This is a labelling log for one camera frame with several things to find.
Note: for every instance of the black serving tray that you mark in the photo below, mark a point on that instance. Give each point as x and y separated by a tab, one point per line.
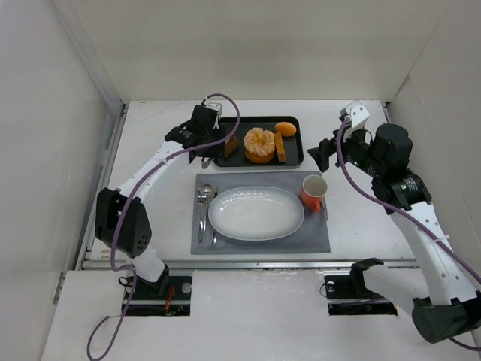
292	145

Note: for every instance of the round orange bun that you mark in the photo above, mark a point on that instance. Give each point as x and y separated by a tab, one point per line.
286	129

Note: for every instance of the silver spoon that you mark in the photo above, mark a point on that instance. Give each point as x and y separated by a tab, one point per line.
208	190

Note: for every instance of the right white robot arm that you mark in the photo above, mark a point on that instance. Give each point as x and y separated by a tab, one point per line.
449	305

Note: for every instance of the peeled mandarin pastry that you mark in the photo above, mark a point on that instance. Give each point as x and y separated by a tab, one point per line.
259	145

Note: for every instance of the brown croissant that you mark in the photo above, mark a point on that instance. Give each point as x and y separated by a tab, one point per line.
230	146

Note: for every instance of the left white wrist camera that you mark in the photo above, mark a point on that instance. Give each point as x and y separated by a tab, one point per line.
213	105

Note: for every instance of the white oval plate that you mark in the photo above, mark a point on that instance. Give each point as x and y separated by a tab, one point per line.
256	213

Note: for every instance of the orange mug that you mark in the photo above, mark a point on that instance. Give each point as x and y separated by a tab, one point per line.
313	190

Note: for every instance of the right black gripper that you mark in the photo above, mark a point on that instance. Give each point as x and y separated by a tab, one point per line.
327	154

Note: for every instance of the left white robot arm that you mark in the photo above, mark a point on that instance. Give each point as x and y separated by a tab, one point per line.
121	217

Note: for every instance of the grey placemat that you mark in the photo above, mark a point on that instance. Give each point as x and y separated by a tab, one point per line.
311	237

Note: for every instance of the silver fork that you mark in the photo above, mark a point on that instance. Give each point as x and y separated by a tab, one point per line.
202	216

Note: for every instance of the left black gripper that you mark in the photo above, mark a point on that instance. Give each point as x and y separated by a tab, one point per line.
216	147

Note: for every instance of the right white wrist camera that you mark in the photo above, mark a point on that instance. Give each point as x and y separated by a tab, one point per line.
357	114

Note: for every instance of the aluminium table rail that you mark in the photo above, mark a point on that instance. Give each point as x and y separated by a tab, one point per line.
109	142

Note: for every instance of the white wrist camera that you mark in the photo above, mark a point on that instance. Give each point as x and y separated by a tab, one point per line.
213	105
357	114

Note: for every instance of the orange cake slice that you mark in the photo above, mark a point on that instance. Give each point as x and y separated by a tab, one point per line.
278	140

